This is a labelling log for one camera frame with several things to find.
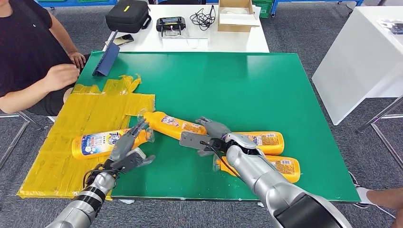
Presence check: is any person's left hand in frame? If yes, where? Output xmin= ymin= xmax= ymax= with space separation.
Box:
xmin=68 ymin=52 xmax=86 ymax=69

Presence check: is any person's right hand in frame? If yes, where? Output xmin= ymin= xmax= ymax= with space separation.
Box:
xmin=44 ymin=64 xmax=80 ymax=92

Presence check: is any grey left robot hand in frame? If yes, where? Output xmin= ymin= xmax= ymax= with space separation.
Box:
xmin=108 ymin=119 xmax=151 ymax=163

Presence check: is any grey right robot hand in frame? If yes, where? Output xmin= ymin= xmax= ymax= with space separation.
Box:
xmin=195 ymin=116 xmax=232 ymax=139

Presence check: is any orange detergent bottle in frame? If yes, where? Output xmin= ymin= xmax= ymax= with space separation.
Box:
xmin=212 ymin=155 xmax=301 ymax=184
xmin=233 ymin=131 xmax=285 ymax=156
xmin=71 ymin=127 xmax=155 ymax=161
xmin=137 ymin=111 xmax=208 ymax=141

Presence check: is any blue tablet case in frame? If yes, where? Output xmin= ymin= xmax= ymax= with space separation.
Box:
xmin=92 ymin=29 xmax=120 ymax=77

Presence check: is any green table board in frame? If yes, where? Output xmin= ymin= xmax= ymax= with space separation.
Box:
xmin=74 ymin=51 xmax=361 ymax=202

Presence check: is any smartphone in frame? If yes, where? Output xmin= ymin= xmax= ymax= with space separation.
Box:
xmin=112 ymin=33 xmax=134 ymax=47

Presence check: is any person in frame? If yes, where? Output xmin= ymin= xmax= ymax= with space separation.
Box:
xmin=0 ymin=0 xmax=87 ymax=117

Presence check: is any blue metal shelf rack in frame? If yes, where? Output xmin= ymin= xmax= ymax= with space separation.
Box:
xmin=36 ymin=0 xmax=117 ymax=7

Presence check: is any yellow taped plastic sheet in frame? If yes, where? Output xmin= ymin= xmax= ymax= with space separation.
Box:
xmin=16 ymin=74 xmax=156 ymax=200

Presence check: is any black carrying case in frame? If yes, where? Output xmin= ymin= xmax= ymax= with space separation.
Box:
xmin=105 ymin=0 xmax=152 ymax=34

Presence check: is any black handheld controller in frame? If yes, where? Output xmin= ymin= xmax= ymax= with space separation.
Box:
xmin=156 ymin=16 xmax=186 ymax=37

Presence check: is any cardboard box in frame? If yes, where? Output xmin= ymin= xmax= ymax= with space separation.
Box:
xmin=217 ymin=0 xmax=261 ymax=33

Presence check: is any white foam insert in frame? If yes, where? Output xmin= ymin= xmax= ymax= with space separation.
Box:
xmin=219 ymin=7 xmax=261 ymax=27

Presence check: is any green plastic crate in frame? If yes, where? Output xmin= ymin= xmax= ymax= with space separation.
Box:
xmin=251 ymin=0 xmax=274 ymax=19

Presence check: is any white side table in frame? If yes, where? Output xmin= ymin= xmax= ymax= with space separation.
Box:
xmin=311 ymin=5 xmax=403 ymax=126

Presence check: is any white shoe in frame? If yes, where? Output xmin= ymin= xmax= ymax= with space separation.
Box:
xmin=347 ymin=171 xmax=376 ymax=210

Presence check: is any person's bare leg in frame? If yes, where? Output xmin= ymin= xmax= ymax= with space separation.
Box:
xmin=366 ymin=186 xmax=403 ymax=228

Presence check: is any dark printed board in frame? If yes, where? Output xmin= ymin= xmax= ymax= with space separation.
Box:
xmin=377 ymin=19 xmax=403 ymax=35

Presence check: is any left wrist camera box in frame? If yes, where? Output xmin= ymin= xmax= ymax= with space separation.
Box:
xmin=111 ymin=148 xmax=156 ymax=174

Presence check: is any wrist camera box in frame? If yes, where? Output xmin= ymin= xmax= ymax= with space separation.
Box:
xmin=179 ymin=131 xmax=222 ymax=152
xmin=111 ymin=148 xmax=156 ymax=174

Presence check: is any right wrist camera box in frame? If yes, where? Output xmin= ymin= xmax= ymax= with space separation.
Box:
xmin=179 ymin=131 xmax=222 ymax=152

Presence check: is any metal chair frame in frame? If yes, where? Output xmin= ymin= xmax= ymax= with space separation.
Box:
xmin=0 ymin=110 xmax=58 ymax=171

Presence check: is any black cable bundle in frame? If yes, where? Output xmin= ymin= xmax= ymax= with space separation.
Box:
xmin=190 ymin=4 xmax=217 ymax=31

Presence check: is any metal table frame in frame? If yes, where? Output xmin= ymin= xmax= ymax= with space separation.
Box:
xmin=356 ymin=94 xmax=403 ymax=172

